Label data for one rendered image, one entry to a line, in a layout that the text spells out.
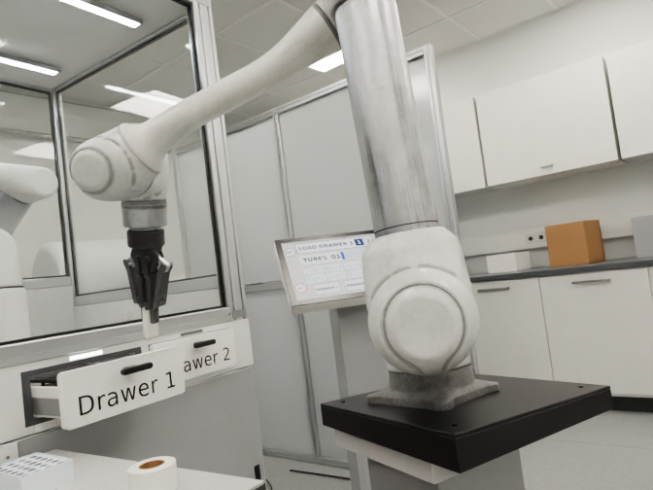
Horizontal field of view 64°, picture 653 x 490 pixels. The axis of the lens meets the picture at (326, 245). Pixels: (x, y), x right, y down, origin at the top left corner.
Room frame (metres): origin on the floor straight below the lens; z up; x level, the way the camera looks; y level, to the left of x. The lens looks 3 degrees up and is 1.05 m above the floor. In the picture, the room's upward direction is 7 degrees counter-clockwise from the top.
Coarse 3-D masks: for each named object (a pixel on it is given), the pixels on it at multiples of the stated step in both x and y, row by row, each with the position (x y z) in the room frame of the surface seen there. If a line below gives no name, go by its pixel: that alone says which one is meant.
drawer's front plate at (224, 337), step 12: (192, 336) 1.46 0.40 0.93; (204, 336) 1.49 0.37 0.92; (216, 336) 1.53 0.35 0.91; (228, 336) 1.57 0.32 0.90; (156, 348) 1.36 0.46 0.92; (192, 348) 1.45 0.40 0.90; (204, 348) 1.49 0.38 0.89; (216, 348) 1.52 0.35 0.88; (228, 348) 1.57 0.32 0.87; (204, 360) 1.48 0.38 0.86; (216, 360) 1.52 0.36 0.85; (228, 360) 1.56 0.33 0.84; (192, 372) 1.45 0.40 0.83; (204, 372) 1.48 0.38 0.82
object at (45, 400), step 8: (32, 384) 1.30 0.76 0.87; (40, 384) 1.32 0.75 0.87; (32, 392) 1.11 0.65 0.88; (40, 392) 1.09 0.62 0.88; (48, 392) 1.08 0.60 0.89; (56, 392) 1.06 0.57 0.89; (32, 400) 1.11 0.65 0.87; (40, 400) 1.09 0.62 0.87; (48, 400) 1.07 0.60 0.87; (56, 400) 1.05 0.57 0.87; (40, 408) 1.09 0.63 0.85; (48, 408) 1.07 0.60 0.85; (56, 408) 1.06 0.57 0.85; (40, 416) 1.10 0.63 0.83; (48, 416) 1.08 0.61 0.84; (56, 416) 1.06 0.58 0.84
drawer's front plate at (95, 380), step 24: (120, 360) 1.12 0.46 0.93; (144, 360) 1.17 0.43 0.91; (168, 360) 1.22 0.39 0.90; (72, 384) 1.03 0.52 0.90; (96, 384) 1.07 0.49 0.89; (120, 384) 1.11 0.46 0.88; (168, 384) 1.21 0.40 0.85; (72, 408) 1.02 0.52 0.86; (96, 408) 1.06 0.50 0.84; (120, 408) 1.11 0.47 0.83
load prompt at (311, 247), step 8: (328, 240) 1.95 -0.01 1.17; (336, 240) 1.95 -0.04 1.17; (344, 240) 1.96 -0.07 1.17; (352, 240) 1.96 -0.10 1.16; (360, 240) 1.97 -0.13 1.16; (368, 240) 1.97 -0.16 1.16; (296, 248) 1.90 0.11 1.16; (304, 248) 1.91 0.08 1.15; (312, 248) 1.91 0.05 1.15; (320, 248) 1.92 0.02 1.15; (328, 248) 1.92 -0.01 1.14; (336, 248) 1.93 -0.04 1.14; (344, 248) 1.93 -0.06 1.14
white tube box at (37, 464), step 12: (24, 456) 0.95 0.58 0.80; (36, 456) 0.96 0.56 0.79; (48, 456) 0.94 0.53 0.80; (0, 468) 0.91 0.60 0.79; (12, 468) 0.90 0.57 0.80; (24, 468) 0.89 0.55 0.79; (36, 468) 0.88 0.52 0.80; (48, 468) 0.87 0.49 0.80; (60, 468) 0.88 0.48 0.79; (72, 468) 0.90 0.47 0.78; (0, 480) 0.87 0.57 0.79; (12, 480) 0.85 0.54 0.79; (24, 480) 0.84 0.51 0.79; (36, 480) 0.85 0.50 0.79; (48, 480) 0.86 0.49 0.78; (60, 480) 0.88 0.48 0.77; (72, 480) 0.90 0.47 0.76
